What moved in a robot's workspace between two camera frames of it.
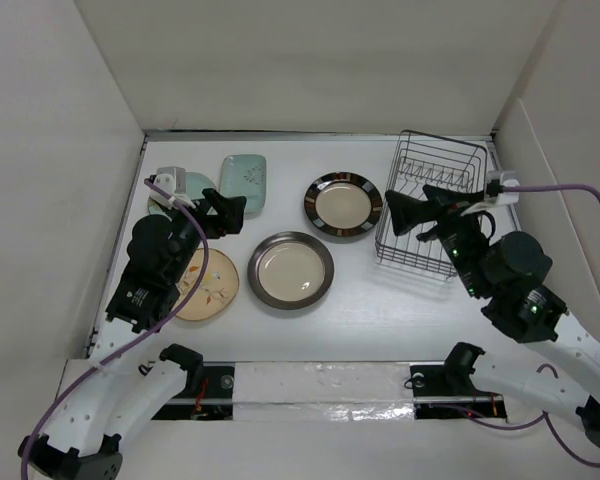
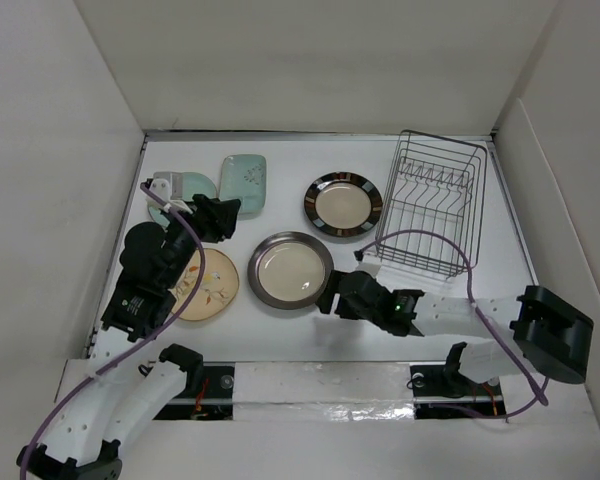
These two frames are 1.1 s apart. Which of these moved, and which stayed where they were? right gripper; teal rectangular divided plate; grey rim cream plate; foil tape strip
Moved: right gripper
Stayed: foil tape strip; teal rectangular divided plate; grey rim cream plate
